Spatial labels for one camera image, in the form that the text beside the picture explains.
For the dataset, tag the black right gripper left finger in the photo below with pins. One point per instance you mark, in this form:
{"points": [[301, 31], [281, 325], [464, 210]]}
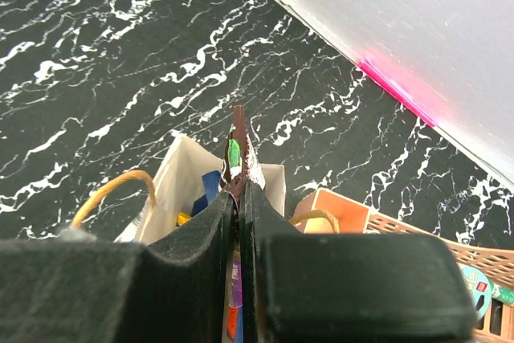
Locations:
{"points": [[172, 290]]}

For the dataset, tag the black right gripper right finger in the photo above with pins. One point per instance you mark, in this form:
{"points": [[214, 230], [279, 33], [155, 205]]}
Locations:
{"points": [[282, 293]]}

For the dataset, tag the blue burts chips bag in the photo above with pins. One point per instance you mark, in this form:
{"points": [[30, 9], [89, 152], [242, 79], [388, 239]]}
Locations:
{"points": [[211, 185]]}

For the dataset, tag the yellow m&m's bag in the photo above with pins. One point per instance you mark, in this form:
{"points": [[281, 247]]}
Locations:
{"points": [[183, 218]]}

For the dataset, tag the peach plastic desk organizer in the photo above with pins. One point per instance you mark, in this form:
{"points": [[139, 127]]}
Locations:
{"points": [[388, 281]]}

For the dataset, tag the white blue blister pack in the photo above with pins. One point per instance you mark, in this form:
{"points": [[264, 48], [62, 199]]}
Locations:
{"points": [[483, 291]]}

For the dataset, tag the pink tape marker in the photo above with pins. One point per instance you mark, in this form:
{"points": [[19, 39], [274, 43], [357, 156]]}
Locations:
{"points": [[392, 87]]}

